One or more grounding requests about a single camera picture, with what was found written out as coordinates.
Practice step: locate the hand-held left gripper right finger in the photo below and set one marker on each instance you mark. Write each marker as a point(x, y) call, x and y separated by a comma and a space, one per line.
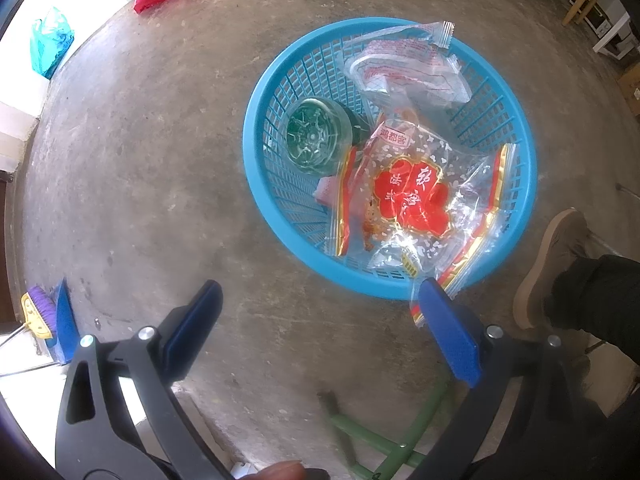
point(450, 335)

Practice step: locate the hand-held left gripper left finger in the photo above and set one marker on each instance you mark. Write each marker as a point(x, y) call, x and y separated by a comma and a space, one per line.
point(192, 327)

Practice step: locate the clear bag with red flower label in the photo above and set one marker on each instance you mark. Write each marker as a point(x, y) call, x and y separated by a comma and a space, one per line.
point(415, 195)

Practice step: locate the green plastic bottle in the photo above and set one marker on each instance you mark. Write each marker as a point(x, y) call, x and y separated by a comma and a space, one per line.
point(312, 135)

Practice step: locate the blue plastic basket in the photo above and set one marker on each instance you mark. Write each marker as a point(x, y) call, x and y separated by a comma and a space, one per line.
point(305, 80)

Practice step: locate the clear wrapper with red print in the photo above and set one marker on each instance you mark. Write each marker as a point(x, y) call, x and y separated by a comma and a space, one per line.
point(405, 65)

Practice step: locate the person's left hand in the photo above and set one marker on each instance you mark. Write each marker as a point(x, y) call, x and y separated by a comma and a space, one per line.
point(282, 472)

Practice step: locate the person's tan shoe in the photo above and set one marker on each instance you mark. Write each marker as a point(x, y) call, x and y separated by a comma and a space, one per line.
point(547, 270)

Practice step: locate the green metal stool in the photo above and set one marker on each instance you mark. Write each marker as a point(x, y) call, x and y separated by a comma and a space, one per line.
point(400, 450)

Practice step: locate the blue dustpan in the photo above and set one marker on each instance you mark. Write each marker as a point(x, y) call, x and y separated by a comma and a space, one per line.
point(65, 325)

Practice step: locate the purple and yellow broom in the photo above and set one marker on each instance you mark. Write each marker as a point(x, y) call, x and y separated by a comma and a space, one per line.
point(40, 310)

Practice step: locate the person's leg in black trousers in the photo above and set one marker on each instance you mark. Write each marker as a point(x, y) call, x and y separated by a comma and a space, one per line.
point(600, 300)

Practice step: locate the brown cardboard box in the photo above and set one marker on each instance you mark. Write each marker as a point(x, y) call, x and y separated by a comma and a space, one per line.
point(631, 85)

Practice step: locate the teal plastic bag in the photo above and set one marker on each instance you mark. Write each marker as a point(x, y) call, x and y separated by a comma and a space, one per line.
point(50, 42)

